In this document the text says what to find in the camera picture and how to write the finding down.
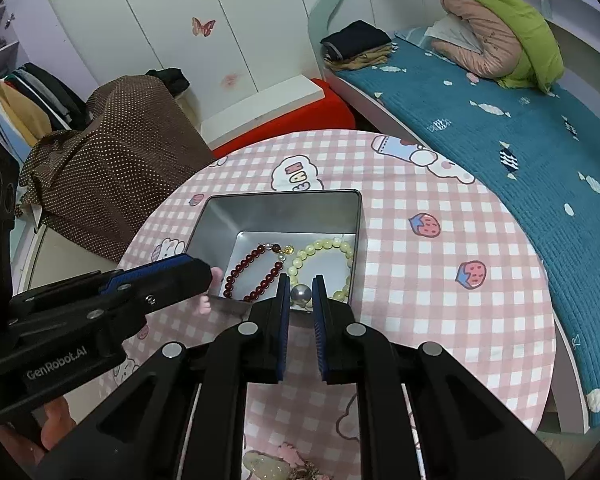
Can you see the lilac shelving unit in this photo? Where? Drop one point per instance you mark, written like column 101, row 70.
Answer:
column 5, row 52

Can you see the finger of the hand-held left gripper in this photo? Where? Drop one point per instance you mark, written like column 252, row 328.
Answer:
column 180, row 285
column 145, row 269

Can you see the white wooden board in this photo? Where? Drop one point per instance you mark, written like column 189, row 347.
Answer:
column 260, row 110

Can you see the black cloth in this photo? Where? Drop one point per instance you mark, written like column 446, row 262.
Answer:
column 172, row 77

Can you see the person's left hand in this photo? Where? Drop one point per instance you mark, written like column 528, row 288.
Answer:
column 55, row 425

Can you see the folded tan garment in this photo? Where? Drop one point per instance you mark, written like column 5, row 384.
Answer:
column 360, row 62

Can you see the pink checked tablecloth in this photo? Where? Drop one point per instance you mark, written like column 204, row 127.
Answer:
column 430, row 310

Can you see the red ottoman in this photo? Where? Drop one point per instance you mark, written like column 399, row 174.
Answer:
column 337, row 110

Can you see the green stone pendant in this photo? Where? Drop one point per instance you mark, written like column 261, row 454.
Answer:
column 262, row 466

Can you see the metal tin box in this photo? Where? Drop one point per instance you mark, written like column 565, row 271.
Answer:
column 280, row 212

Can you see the yellow hanging garment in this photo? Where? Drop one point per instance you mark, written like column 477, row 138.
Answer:
column 20, row 110

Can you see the teal candy print bed sheet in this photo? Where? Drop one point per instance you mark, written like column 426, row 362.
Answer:
column 505, row 125

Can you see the white pillow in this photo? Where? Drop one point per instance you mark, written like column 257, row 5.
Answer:
column 447, row 32

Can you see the folded dark garment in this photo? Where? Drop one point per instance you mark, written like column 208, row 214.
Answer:
column 357, row 40

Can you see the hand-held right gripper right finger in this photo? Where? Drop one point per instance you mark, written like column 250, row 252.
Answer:
column 320, row 320

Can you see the black hanging garment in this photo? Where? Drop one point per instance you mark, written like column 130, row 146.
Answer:
column 55, row 95

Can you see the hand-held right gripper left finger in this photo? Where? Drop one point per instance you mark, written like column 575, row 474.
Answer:
column 282, row 310

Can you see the pink quilt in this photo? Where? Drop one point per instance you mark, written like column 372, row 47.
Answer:
column 485, row 40

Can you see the light blue pillow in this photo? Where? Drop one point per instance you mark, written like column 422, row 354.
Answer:
column 412, row 37

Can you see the pink butterfly sticker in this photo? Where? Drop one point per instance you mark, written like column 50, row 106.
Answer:
column 202, row 26

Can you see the grey pearl pendant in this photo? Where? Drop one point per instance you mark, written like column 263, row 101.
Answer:
column 298, row 295

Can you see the green quilt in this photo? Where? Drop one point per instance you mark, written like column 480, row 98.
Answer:
column 525, row 30

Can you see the white lower cabinet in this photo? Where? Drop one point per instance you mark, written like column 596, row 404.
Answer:
column 50, row 270

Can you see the brown polka dot cloth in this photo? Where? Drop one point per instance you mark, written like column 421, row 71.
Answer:
column 115, row 160

